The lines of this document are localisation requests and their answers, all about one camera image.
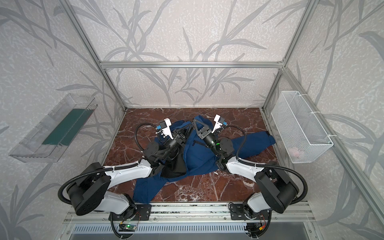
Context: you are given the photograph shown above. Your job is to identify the blue zip jacket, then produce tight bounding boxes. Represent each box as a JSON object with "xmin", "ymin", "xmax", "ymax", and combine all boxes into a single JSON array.
[{"xmin": 133, "ymin": 131, "xmax": 276, "ymax": 204}]

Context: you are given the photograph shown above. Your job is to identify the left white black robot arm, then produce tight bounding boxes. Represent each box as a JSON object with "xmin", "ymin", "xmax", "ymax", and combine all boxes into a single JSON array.
[{"xmin": 58, "ymin": 120, "xmax": 193, "ymax": 217}]

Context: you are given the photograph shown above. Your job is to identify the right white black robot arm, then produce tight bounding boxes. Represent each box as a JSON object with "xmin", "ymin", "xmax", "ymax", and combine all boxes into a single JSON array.
[{"xmin": 193, "ymin": 119, "xmax": 308, "ymax": 220}]

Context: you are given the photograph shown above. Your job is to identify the pink object in basket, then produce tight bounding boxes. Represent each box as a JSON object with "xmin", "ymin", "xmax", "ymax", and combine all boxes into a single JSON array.
[{"xmin": 288, "ymin": 147, "xmax": 304, "ymax": 159}]

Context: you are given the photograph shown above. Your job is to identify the green circuit board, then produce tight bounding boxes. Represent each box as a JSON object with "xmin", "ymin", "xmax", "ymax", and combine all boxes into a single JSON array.
[{"xmin": 119, "ymin": 223, "xmax": 137, "ymax": 232}]

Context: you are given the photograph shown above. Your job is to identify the green mat in tray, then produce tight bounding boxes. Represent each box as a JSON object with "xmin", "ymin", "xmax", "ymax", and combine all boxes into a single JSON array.
[{"xmin": 43, "ymin": 109, "xmax": 94, "ymax": 146}]

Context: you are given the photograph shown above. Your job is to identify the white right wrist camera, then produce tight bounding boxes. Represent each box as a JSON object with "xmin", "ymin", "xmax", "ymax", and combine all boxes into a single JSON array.
[{"xmin": 212, "ymin": 115, "xmax": 228, "ymax": 134}]

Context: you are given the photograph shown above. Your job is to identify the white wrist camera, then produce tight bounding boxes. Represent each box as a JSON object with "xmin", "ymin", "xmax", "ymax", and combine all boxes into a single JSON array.
[
  {"xmin": 212, "ymin": 115, "xmax": 228, "ymax": 134},
  {"xmin": 156, "ymin": 118, "xmax": 174, "ymax": 140}
]

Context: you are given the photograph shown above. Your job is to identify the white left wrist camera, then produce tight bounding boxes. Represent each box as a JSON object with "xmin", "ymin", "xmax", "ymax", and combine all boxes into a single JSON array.
[{"xmin": 156, "ymin": 118, "xmax": 174, "ymax": 140}]

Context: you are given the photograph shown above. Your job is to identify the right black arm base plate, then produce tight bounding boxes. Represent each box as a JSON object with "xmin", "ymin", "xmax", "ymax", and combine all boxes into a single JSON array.
[{"xmin": 228, "ymin": 203, "xmax": 254, "ymax": 220}]

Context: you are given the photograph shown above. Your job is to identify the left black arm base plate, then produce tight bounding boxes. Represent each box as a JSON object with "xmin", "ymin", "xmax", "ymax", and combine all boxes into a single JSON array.
[{"xmin": 109, "ymin": 204, "xmax": 152, "ymax": 222}]

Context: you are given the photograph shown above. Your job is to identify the white wire mesh basket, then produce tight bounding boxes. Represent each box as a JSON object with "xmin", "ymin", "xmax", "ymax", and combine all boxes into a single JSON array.
[{"xmin": 271, "ymin": 91, "xmax": 334, "ymax": 164}]

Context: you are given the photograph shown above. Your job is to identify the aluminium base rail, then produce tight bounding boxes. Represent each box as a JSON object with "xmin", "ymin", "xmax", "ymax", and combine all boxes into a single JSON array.
[{"xmin": 63, "ymin": 202, "xmax": 316, "ymax": 224}]

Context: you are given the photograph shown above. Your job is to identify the clear plastic wall tray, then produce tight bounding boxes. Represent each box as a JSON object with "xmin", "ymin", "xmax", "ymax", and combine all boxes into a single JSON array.
[{"xmin": 9, "ymin": 94, "xmax": 98, "ymax": 163}]

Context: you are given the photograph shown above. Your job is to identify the aluminium frame struts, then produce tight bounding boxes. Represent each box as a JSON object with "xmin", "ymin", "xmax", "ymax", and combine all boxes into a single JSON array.
[{"xmin": 60, "ymin": 1, "xmax": 384, "ymax": 224}]

